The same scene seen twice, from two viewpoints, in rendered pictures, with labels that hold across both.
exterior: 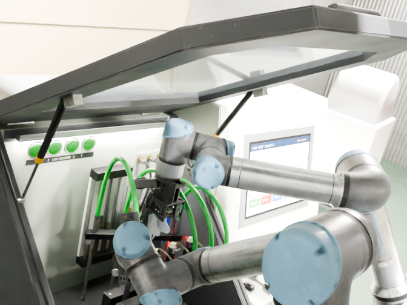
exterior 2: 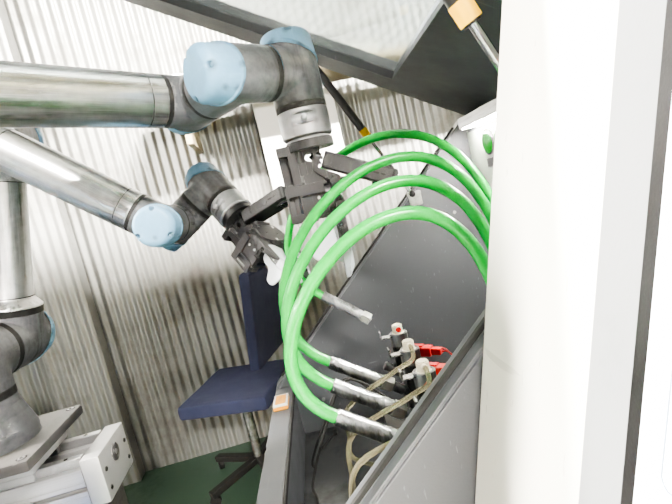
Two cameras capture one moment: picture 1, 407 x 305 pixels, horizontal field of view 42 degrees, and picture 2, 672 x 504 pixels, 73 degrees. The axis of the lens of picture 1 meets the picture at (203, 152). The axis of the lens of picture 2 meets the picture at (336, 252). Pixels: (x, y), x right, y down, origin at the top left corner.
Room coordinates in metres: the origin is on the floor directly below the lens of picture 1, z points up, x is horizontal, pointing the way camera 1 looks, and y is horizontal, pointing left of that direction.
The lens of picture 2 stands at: (1.83, -0.38, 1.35)
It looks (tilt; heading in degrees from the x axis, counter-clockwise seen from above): 7 degrees down; 139
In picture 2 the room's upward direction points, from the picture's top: 13 degrees counter-clockwise
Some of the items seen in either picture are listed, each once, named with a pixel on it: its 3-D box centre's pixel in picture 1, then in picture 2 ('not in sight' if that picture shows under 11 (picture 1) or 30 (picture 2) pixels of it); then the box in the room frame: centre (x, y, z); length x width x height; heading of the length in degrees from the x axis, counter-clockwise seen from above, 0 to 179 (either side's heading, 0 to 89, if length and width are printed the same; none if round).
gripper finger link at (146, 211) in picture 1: (149, 211); not in sight; (1.31, 0.11, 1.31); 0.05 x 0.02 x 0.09; 140
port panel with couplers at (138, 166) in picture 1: (145, 183); not in sight; (1.71, 0.18, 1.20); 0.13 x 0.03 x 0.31; 140
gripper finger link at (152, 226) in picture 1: (153, 229); not in sight; (1.30, 0.08, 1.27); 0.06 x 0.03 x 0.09; 50
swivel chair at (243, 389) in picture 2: not in sight; (241, 376); (-0.29, 0.66, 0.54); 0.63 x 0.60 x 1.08; 56
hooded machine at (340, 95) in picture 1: (350, 135); not in sight; (5.01, -1.36, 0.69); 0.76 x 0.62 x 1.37; 147
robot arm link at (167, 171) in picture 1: (171, 167); (305, 126); (1.31, 0.08, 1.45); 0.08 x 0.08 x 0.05
